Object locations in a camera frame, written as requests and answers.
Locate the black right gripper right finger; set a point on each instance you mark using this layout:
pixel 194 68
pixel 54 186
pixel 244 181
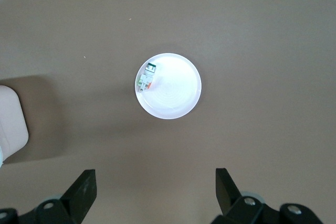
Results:
pixel 236 208

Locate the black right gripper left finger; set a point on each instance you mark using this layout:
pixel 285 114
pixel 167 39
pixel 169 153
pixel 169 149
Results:
pixel 71 203

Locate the white lidded storage box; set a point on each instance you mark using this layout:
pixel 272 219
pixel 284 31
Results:
pixel 11 124

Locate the pink round plate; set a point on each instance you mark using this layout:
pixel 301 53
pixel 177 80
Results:
pixel 176 93

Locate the green white switch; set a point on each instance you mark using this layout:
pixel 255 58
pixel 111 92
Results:
pixel 145 79

